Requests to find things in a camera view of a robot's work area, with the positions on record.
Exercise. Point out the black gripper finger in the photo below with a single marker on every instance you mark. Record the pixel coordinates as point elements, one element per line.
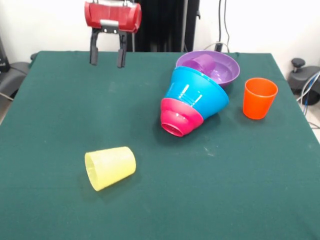
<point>94,50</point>
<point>122,53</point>

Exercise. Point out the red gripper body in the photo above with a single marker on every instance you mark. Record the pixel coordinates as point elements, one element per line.
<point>112,15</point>

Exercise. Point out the purple cup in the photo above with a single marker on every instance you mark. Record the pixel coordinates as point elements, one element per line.
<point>203,63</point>

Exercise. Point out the small red bowl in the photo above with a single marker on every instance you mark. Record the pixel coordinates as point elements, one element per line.
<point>180,118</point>

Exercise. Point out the large blue bowl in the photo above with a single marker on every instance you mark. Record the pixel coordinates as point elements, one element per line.
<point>210,92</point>

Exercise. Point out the wide purple bowl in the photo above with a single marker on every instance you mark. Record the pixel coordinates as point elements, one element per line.
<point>227,70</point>

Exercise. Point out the yellow cup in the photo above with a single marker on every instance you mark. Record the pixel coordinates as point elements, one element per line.
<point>110,167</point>

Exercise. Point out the grey padded chair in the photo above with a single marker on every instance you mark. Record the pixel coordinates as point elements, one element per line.
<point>11,75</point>

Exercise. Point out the black power plug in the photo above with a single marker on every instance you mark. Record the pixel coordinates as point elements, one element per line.
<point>219,47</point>

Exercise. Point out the dark green tablecloth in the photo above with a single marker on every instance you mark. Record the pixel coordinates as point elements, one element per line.
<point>155,190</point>

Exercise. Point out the orange cup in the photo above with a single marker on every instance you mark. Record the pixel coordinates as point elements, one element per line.
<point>258,100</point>

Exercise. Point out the dark grey chair base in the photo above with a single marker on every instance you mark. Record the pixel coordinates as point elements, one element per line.
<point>302,80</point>

